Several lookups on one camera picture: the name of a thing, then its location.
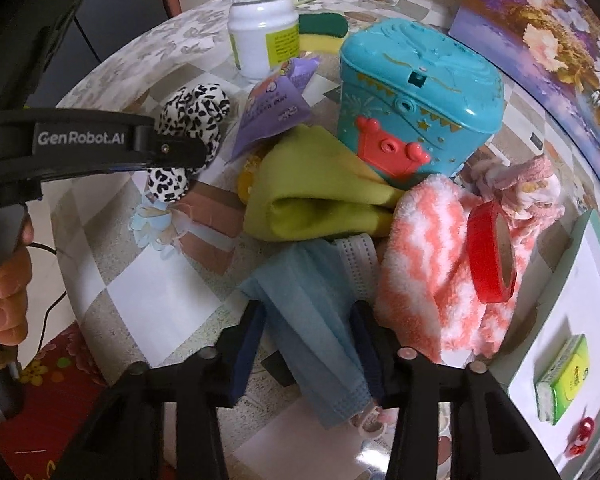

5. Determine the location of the purple baby wipes pack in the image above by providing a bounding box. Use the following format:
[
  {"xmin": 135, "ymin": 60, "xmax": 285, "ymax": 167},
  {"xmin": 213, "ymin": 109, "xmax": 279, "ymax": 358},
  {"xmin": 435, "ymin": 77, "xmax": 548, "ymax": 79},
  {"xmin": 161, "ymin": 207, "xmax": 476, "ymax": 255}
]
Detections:
[{"xmin": 230, "ymin": 56, "xmax": 320, "ymax": 160}]

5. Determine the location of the green tissue pack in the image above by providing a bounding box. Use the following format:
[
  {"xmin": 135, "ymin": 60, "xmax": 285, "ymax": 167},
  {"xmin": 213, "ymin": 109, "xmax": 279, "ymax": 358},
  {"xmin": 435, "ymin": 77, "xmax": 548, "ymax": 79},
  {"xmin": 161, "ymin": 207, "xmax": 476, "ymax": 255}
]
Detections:
[{"xmin": 534, "ymin": 334, "xmax": 590, "ymax": 426}]

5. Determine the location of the pink white fuzzy sock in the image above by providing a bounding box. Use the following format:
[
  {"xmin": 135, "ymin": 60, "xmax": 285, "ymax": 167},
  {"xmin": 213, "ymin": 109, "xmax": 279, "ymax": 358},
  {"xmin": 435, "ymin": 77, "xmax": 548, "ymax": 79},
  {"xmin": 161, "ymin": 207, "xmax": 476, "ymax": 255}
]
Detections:
[{"xmin": 374, "ymin": 174, "xmax": 517, "ymax": 363}]

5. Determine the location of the leopard print scrunchie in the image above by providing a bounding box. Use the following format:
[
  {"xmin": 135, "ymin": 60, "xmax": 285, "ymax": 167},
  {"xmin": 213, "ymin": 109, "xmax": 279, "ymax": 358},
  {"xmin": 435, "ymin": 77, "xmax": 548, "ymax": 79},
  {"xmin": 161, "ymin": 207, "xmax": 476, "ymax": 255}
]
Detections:
[{"xmin": 147, "ymin": 82, "xmax": 230, "ymax": 203}]

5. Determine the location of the pink floral scrunchie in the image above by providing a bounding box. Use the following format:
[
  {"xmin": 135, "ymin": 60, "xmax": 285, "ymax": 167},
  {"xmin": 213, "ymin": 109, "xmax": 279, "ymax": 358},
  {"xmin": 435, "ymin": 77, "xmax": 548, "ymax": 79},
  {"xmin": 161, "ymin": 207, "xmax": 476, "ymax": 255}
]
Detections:
[{"xmin": 471, "ymin": 155, "xmax": 565, "ymax": 232}]

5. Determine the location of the flower painting canvas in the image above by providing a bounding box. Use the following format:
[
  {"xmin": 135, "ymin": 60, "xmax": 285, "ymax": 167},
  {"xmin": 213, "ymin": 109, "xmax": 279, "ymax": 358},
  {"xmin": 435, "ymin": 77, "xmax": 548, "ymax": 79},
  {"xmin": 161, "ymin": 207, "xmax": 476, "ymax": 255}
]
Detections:
[{"xmin": 450, "ymin": 0, "xmax": 600, "ymax": 152}]

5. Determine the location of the teal plastic treasure box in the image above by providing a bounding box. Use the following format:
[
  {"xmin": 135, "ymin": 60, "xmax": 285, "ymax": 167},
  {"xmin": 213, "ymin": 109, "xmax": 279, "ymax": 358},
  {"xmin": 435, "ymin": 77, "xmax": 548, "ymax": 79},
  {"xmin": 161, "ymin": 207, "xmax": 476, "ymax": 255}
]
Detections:
[{"xmin": 337, "ymin": 18, "xmax": 505, "ymax": 190}]

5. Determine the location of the dark cabinet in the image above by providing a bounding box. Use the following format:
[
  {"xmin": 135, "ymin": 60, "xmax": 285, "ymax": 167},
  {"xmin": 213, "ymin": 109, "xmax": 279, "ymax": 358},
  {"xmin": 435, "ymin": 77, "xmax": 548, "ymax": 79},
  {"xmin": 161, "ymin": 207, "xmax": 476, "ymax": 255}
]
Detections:
[{"xmin": 27, "ymin": 0, "xmax": 168, "ymax": 107}]

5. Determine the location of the blue face mask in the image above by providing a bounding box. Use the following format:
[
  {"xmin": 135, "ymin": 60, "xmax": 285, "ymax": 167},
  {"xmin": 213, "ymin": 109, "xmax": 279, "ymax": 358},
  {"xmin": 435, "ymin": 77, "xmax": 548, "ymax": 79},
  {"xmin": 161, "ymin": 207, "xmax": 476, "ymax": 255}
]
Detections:
[{"xmin": 239, "ymin": 234, "xmax": 379, "ymax": 429}]

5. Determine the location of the white tray teal rim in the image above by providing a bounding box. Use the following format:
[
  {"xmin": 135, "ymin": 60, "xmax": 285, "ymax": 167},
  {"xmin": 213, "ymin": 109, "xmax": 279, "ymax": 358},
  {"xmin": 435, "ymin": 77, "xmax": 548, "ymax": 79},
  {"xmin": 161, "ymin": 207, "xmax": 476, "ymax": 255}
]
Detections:
[{"xmin": 491, "ymin": 210, "xmax": 600, "ymax": 479}]

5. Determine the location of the red tape roll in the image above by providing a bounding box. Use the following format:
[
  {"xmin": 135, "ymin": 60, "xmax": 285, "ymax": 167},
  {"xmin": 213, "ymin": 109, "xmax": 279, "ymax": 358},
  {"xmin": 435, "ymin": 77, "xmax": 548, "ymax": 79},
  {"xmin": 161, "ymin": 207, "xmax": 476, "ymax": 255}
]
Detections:
[{"xmin": 466, "ymin": 202, "xmax": 517, "ymax": 304}]

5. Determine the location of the checkered tablecloth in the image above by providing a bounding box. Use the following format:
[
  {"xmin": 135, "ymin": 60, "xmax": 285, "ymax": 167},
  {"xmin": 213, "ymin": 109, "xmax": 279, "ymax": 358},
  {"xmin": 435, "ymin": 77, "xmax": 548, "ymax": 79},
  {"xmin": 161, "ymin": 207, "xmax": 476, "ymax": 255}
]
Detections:
[{"xmin": 44, "ymin": 79, "xmax": 600, "ymax": 479}]

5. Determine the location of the grey floral tablecloth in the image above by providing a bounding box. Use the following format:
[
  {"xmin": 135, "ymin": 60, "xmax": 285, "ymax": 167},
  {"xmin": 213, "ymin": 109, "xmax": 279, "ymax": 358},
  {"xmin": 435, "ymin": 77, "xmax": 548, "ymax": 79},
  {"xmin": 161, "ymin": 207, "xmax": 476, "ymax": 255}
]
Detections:
[{"xmin": 57, "ymin": 0, "xmax": 385, "ymax": 118}]

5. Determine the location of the white pill bottle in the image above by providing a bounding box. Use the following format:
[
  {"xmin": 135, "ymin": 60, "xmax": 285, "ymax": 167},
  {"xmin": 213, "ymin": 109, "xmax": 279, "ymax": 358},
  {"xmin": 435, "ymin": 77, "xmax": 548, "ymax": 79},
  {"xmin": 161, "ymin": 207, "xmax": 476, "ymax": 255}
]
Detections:
[{"xmin": 226, "ymin": 0, "xmax": 300, "ymax": 80}]

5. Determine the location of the person left hand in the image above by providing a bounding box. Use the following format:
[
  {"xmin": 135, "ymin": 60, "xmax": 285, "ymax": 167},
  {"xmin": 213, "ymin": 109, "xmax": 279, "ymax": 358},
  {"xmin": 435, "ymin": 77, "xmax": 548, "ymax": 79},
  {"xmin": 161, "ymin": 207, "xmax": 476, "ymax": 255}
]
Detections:
[{"xmin": 0, "ymin": 214, "xmax": 34, "ymax": 347}]

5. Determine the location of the green microfiber cloth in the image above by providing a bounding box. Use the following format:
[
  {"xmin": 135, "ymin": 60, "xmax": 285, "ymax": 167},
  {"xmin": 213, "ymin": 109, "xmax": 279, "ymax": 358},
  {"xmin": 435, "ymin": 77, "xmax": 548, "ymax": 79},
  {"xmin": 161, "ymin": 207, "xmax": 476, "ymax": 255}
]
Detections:
[{"xmin": 242, "ymin": 125, "xmax": 404, "ymax": 242}]

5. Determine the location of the green yellow sponge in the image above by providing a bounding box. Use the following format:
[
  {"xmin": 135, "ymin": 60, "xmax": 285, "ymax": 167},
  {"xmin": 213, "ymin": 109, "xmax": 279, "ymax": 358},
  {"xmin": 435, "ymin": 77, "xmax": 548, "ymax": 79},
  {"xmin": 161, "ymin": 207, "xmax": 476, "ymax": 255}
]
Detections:
[{"xmin": 299, "ymin": 12, "xmax": 349, "ymax": 54}]

